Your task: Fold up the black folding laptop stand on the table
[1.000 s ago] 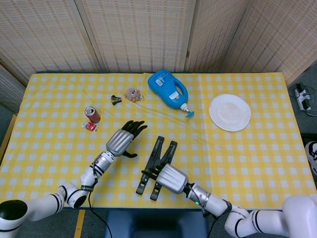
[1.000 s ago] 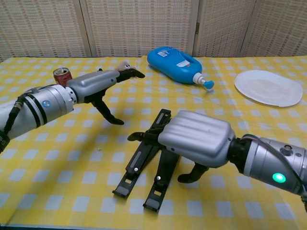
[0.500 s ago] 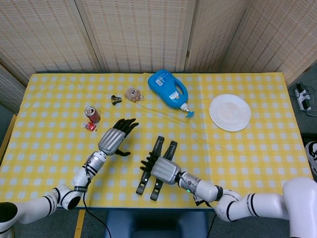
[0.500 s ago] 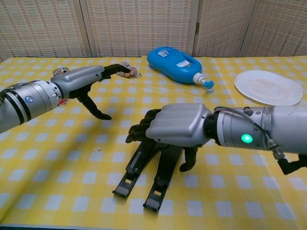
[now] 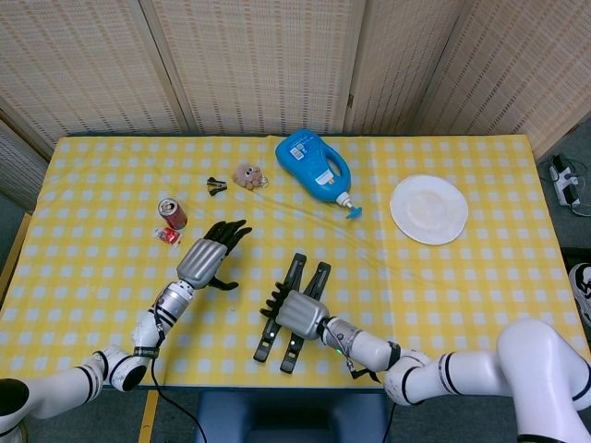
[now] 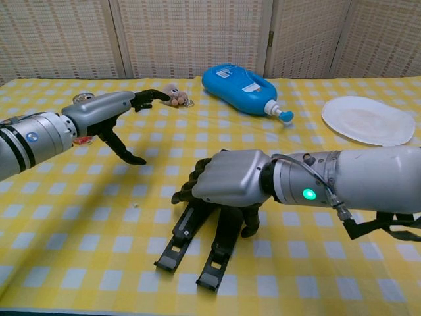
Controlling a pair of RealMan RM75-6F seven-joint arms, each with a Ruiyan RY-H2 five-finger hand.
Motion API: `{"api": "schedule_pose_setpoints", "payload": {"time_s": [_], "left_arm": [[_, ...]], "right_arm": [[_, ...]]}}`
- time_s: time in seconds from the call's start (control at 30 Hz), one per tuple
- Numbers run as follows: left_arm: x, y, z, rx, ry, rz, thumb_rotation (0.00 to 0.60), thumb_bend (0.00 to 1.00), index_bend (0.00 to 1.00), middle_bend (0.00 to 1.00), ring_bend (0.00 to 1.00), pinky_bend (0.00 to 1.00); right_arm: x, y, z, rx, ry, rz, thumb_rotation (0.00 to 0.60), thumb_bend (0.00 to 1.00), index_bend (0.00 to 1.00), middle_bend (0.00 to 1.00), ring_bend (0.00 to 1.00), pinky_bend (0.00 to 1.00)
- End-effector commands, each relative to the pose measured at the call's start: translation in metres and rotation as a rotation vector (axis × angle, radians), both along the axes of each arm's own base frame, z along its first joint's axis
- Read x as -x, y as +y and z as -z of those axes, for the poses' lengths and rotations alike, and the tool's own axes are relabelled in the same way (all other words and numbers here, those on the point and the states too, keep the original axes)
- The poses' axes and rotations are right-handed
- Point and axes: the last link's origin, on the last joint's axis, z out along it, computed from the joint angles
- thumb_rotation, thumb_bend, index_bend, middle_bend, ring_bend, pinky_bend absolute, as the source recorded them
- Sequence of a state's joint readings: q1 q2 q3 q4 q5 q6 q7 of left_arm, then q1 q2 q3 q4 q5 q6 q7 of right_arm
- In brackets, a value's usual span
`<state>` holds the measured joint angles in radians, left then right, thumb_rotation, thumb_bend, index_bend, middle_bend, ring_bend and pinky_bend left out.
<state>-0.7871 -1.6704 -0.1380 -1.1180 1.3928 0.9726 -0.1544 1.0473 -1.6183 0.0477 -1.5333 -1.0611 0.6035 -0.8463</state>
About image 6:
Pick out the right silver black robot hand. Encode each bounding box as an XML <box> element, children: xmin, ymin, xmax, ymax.
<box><xmin>170</xmin><ymin>149</ymin><xmax>274</xmax><ymax>238</ymax></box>

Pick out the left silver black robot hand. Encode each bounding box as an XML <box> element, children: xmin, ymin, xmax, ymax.
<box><xmin>61</xmin><ymin>88</ymin><xmax>172</xmax><ymax>165</ymax></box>

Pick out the black folding laptop stand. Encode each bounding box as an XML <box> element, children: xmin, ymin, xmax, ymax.
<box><xmin>153</xmin><ymin>200</ymin><xmax>246</xmax><ymax>292</ymax></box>

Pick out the yellow checkered tablecloth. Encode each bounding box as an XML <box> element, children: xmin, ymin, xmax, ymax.
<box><xmin>0</xmin><ymin>76</ymin><xmax>421</xmax><ymax>316</ymax></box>

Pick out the blue detergent pump bottle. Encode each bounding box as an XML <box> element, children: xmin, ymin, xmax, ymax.
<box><xmin>201</xmin><ymin>63</ymin><xmax>295</xmax><ymax>126</ymax></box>

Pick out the beige woven folding screen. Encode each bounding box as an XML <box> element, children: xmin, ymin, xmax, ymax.
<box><xmin>0</xmin><ymin>0</ymin><xmax>421</xmax><ymax>86</ymax></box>

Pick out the white paper plate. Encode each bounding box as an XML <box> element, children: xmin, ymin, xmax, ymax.
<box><xmin>321</xmin><ymin>95</ymin><xmax>416</xmax><ymax>147</ymax></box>

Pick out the brown plush keychain toy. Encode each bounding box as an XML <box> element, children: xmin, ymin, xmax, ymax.
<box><xmin>159</xmin><ymin>83</ymin><xmax>195</xmax><ymax>108</ymax></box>

